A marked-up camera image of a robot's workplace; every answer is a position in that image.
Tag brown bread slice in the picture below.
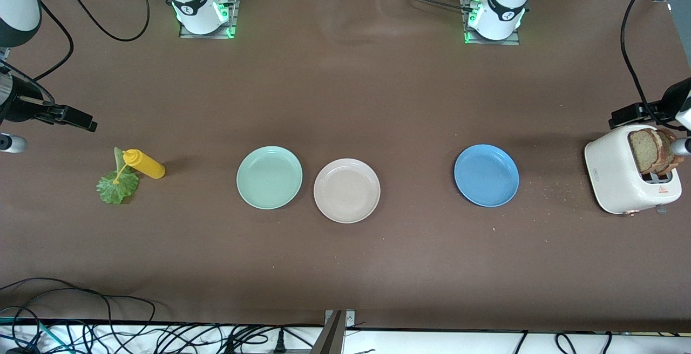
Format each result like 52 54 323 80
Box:
661 128 685 174
628 128 670 175

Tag green lettuce leaf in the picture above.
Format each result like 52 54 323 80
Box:
96 147 140 205

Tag yellow mustard squeeze bottle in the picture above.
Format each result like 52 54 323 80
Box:
112 149 166 185

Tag blue plate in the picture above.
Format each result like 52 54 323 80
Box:
454 144 520 208

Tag mint green plate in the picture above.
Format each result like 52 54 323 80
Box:
236 146 303 210

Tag beige plate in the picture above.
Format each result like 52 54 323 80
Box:
314 158 381 224

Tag white toaster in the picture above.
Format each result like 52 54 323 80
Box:
584 125 682 216

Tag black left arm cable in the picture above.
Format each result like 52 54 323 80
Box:
621 0 682 128

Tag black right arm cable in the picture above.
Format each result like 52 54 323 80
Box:
32 0 151 82

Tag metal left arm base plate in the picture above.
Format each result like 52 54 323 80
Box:
462 0 521 46

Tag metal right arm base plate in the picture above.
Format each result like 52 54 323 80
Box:
179 0 241 39

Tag black looping cable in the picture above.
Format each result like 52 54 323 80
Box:
0 277 157 338

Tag teal cable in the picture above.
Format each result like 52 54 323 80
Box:
0 316 60 346

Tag dark grey metal post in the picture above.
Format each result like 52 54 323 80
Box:
310 311 346 354

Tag grey metal table bracket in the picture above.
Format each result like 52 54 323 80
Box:
325 310 356 328

